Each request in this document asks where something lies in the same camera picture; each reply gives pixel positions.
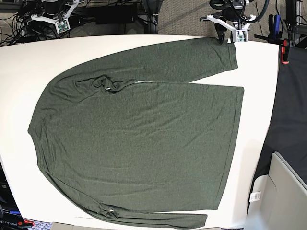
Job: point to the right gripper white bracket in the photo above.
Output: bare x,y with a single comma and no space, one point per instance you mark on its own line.
56,13

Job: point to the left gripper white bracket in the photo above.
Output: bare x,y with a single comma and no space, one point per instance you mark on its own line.
238,29

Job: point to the green long sleeve shirt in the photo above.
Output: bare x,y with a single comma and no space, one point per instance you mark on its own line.
131,138

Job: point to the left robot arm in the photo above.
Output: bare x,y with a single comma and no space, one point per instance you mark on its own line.
230,17

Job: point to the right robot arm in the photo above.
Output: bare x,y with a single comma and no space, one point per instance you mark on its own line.
55,12

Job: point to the red clamp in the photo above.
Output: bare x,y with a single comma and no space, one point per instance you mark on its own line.
285,51

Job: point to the dark grey mat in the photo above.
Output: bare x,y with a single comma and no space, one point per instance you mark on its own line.
287,132

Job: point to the white plastic bin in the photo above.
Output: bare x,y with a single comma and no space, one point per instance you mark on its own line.
278,200

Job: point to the black box red logo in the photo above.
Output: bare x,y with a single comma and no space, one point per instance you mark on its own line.
7,204

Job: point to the blue handled tool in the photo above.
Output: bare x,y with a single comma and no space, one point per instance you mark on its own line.
276,25

